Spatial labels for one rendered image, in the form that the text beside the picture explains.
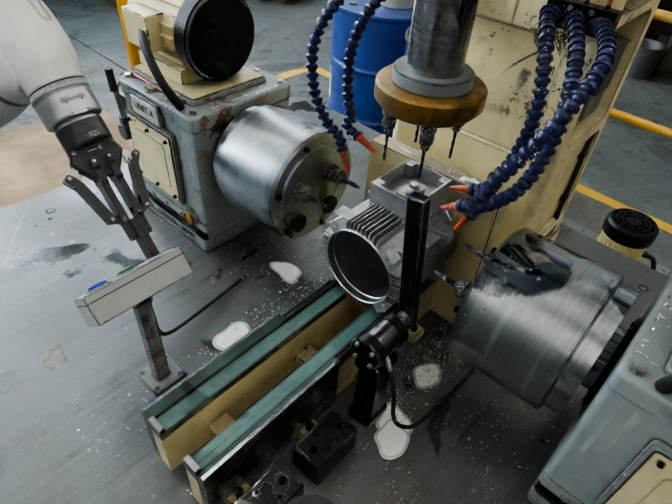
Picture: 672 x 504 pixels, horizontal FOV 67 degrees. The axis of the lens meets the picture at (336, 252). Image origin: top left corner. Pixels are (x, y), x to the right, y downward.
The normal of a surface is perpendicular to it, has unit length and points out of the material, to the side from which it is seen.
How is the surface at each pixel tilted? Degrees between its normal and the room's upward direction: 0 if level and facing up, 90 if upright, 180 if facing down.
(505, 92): 90
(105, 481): 0
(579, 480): 90
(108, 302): 50
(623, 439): 90
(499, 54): 90
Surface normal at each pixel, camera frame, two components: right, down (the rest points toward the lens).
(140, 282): 0.61, -0.11
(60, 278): 0.06, -0.75
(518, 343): -0.61, 0.17
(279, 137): -0.18, -0.54
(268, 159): -0.45, -0.18
